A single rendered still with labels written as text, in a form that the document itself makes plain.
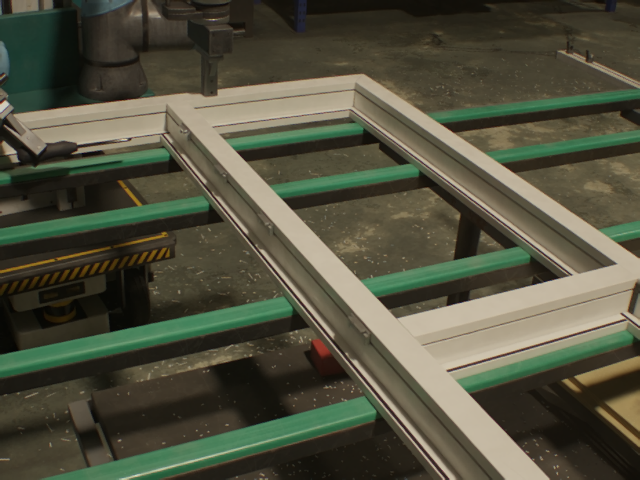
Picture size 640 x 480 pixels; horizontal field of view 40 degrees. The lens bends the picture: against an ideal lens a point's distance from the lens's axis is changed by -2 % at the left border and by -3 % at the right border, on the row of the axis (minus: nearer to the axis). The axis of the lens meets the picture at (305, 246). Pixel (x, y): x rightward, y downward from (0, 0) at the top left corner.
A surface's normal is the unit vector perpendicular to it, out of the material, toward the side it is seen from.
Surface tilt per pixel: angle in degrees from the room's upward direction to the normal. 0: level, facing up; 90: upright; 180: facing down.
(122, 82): 70
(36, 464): 0
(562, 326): 90
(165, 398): 0
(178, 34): 98
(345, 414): 0
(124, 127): 90
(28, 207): 90
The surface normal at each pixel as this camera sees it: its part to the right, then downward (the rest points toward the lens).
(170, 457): 0.05, -0.87
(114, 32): 0.23, 0.49
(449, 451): -0.90, 0.17
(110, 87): 0.16, 0.17
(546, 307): 0.43, 0.47
